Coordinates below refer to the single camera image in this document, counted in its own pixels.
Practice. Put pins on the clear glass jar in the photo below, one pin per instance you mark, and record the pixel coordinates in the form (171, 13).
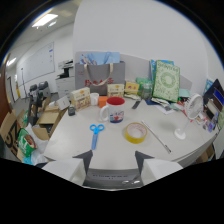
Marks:
(146, 90)

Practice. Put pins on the open brown cardboard box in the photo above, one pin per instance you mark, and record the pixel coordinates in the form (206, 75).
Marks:
(49, 117)

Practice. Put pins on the ceiling light panel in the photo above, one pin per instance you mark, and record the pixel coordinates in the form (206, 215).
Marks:
(44, 20)

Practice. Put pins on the dark blue display box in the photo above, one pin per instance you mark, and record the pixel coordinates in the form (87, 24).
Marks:
(214, 97)

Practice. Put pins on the white desk fan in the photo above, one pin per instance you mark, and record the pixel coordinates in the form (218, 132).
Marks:
(188, 113)

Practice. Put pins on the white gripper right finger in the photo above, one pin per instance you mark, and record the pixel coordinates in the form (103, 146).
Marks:
(156, 168)

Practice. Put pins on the yellow tape roll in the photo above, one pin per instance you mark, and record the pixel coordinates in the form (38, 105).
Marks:
(135, 132)

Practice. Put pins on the small dark gadget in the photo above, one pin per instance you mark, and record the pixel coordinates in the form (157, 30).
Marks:
(71, 110)

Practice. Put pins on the green snack bag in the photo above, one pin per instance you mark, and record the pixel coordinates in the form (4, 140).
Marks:
(26, 143)

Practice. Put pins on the wall whiteboard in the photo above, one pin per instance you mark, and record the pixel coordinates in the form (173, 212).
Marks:
(37, 63)

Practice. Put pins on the black printed cardboard box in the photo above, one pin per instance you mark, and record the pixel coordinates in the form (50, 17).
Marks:
(11, 133)

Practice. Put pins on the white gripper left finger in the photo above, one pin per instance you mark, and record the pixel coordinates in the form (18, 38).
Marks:
(68, 168)

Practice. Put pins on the small white cup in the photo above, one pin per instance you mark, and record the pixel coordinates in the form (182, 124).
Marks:
(94, 98)

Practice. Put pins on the black phone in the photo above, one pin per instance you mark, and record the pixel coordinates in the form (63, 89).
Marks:
(136, 104)

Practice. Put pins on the yellow flat box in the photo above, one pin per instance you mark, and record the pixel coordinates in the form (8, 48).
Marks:
(131, 88)

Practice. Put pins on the white mug red interior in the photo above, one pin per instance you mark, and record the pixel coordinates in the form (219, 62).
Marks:
(112, 110)

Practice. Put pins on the small orange box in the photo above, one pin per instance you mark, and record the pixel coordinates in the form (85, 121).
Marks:
(103, 101)

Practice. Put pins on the white office printer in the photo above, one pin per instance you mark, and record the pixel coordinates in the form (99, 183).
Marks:
(65, 81)

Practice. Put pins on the cream illustrated carton box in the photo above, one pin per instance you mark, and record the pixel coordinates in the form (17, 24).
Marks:
(80, 98)

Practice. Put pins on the green patterned book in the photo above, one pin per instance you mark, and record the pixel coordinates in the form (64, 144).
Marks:
(166, 81)

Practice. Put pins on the grey paper gift bag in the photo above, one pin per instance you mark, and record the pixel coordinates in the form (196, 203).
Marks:
(99, 77)

